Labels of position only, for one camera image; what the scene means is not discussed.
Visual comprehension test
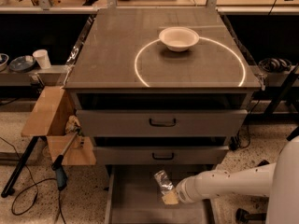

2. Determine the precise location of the grey drawer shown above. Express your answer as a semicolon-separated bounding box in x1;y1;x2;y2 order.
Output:
93;147;228;165
105;165;216;224
77;110;247;137

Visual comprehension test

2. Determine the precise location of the wooden side shelf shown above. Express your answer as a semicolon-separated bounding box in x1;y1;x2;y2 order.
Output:
21;86;96;165

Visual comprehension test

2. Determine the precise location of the black coiled cable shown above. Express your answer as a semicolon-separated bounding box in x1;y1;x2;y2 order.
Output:
258;57;293;74

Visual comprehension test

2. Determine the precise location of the blue plate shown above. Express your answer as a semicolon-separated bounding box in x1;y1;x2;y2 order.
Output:
8;55;36;73

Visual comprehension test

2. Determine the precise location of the grey bottom drawer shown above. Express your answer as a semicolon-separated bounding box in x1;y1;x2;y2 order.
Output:
105;165;216;224

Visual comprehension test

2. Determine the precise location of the grey drawer cabinet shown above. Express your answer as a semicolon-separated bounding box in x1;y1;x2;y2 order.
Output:
64;7;262;173

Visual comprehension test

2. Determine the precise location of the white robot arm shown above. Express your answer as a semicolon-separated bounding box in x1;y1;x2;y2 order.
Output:
163;137;299;224

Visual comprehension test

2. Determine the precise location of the grey middle drawer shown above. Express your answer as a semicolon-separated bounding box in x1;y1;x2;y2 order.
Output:
93;147;228;165

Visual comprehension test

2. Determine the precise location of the white paper cup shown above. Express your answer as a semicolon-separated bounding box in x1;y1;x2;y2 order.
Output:
33;49;51;69

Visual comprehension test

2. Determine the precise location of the grey top drawer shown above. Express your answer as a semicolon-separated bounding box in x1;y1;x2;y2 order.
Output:
77;110;247;137

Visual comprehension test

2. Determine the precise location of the small bowl at left edge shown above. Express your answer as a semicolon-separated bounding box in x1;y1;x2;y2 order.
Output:
0;53;9;72

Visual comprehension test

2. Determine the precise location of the white bowl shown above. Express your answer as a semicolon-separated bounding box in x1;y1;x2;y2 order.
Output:
159;27;199;52

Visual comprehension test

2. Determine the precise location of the black table leg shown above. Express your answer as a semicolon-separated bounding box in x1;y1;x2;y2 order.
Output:
1;136;38;198

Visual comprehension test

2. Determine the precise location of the blue handled tool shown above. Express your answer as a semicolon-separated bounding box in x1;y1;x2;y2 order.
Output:
51;131;79;191

